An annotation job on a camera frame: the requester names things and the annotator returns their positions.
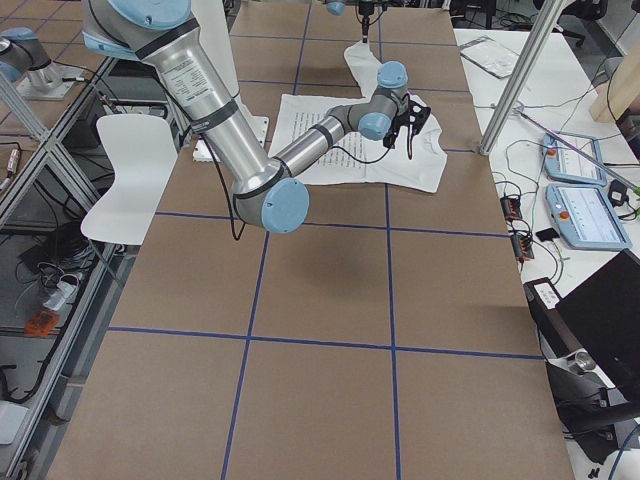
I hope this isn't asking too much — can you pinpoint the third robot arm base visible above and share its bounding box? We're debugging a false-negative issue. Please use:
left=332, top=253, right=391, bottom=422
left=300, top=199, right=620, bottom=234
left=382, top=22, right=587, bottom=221
left=1, top=27, right=85, bottom=101

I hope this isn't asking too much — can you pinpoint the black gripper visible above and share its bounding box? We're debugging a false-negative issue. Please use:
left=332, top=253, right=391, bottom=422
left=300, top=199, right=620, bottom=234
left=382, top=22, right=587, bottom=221
left=357, top=0, right=375, bottom=42
left=383, top=110, right=416, bottom=160

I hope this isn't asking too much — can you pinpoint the orange device on floor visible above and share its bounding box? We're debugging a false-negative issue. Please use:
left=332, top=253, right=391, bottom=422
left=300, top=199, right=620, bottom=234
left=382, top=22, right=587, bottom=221
left=24, top=308, right=59, bottom=338

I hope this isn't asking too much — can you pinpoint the black laptop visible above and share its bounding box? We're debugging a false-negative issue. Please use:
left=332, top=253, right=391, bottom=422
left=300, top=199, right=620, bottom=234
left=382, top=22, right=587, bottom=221
left=524, top=249, right=639, bottom=400

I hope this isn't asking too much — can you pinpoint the blue teach pendant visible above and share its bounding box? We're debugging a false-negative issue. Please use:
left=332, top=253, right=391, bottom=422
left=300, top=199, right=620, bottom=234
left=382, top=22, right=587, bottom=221
left=545, top=183, right=632, bottom=251
left=542, top=132, right=607, bottom=186

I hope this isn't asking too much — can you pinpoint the white chair seat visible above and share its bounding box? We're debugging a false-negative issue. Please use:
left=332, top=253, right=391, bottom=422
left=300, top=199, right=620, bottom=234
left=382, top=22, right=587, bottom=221
left=81, top=113, right=178, bottom=245

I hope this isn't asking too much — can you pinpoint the white power strip on floor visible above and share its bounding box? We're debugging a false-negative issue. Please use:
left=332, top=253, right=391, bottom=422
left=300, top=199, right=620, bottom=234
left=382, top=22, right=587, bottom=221
left=43, top=279, right=78, bottom=311

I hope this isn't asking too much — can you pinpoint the white paper in plastic sleeve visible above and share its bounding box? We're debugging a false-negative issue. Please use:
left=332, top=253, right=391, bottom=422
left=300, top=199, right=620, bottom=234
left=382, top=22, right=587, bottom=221
left=459, top=36, right=519, bottom=79

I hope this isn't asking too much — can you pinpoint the wooden board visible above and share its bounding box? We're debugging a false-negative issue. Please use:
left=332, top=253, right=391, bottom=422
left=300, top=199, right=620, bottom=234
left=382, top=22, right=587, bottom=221
left=589, top=0, right=640, bottom=124

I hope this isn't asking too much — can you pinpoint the upper blue teach pendant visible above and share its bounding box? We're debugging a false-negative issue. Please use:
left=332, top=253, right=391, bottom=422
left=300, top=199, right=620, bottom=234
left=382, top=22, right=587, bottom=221
left=542, top=132, right=607, bottom=186

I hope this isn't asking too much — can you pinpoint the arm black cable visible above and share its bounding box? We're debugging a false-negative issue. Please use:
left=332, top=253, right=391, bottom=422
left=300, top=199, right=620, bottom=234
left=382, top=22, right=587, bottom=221
left=189, top=119, right=411, bottom=242

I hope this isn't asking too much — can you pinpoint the aluminium frame post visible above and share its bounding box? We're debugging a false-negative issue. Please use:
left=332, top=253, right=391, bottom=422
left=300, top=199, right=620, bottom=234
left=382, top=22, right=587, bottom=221
left=479, top=0, right=569, bottom=156

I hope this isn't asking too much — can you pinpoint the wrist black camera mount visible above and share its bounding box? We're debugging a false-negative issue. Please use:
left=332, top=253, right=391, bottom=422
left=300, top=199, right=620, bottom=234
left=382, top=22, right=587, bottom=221
left=406, top=99, right=431, bottom=135

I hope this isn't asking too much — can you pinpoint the lower blue teach pendant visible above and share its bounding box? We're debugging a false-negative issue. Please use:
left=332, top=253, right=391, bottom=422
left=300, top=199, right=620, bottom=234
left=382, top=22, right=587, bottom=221
left=545, top=183, right=632, bottom=251

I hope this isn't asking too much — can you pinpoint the black orange usb hub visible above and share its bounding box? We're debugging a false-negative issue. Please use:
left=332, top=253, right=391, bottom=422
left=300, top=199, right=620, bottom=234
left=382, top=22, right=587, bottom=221
left=510, top=232, right=535, bottom=263
left=500, top=196, right=523, bottom=221

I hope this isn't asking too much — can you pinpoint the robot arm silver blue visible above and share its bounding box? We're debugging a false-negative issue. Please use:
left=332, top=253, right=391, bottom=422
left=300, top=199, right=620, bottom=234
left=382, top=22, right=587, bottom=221
left=324, top=0, right=397, bottom=44
left=82, top=1, right=430, bottom=233

